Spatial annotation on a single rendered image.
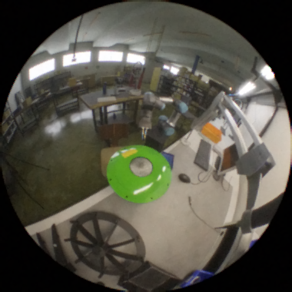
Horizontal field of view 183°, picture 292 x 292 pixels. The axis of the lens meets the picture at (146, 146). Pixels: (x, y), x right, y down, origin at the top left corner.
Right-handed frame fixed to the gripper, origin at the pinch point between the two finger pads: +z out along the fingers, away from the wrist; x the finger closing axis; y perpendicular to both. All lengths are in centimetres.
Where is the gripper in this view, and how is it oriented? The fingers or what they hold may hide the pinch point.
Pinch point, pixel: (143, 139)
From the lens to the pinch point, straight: 47.6
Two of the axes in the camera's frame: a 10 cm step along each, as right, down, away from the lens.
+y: -1.4, 1.4, 9.8
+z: -1.1, 9.8, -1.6
